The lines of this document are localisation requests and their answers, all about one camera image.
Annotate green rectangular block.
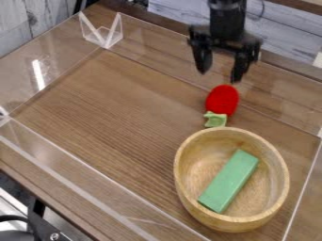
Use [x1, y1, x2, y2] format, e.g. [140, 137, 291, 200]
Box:
[198, 150, 259, 214]

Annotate black metal table bracket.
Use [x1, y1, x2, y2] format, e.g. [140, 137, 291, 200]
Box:
[28, 199, 72, 241]

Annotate red plush strawberry toy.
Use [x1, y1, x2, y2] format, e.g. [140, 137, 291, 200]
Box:
[204, 85, 239, 128]

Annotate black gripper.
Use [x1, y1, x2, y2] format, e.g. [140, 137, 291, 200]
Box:
[187, 0, 262, 84]

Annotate clear acrylic tray walls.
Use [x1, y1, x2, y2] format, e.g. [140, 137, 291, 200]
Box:
[0, 15, 322, 241]

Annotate wooden bowl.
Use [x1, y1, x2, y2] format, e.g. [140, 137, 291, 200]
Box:
[173, 127, 290, 233]

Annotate clear acrylic corner bracket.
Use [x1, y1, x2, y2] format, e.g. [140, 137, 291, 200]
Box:
[77, 12, 123, 49]

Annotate black cable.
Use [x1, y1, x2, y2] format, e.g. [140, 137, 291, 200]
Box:
[0, 215, 32, 241]

